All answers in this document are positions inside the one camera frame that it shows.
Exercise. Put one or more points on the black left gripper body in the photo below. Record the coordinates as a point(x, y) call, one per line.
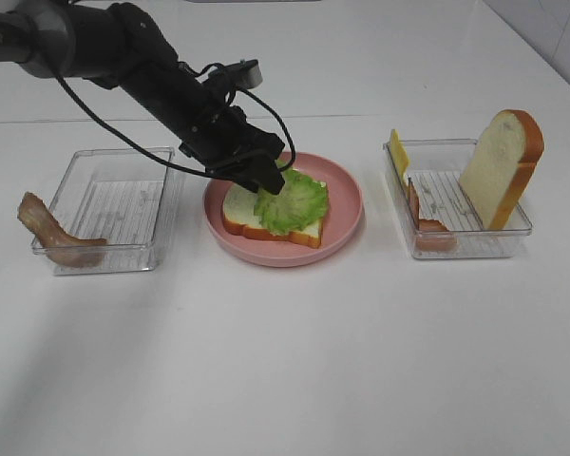
point(211, 129)

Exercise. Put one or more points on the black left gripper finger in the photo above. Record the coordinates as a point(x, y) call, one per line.
point(262, 173)
point(239, 177)

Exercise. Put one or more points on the bread slice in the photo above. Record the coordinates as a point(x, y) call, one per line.
point(238, 219)
point(502, 164)

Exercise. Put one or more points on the green lettuce leaf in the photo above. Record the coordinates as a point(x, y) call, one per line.
point(301, 202)

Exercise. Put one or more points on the bacon strip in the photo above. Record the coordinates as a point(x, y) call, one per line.
point(432, 235)
point(52, 233)

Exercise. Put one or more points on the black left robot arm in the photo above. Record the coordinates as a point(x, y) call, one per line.
point(122, 46)

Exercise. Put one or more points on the pink round plate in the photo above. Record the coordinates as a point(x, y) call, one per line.
point(343, 218)

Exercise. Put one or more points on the clear left plastic tray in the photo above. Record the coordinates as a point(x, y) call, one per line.
point(119, 195)

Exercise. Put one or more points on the clear plastic tray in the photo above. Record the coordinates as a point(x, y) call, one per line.
point(119, 195)
point(434, 167)

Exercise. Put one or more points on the yellow cheese slice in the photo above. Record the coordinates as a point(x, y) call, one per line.
point(399, 156)

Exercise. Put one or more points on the clear right plastic tray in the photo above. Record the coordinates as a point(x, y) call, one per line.
point(434, 167)

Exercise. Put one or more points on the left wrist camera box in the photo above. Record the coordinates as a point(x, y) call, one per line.
point(245, 74)

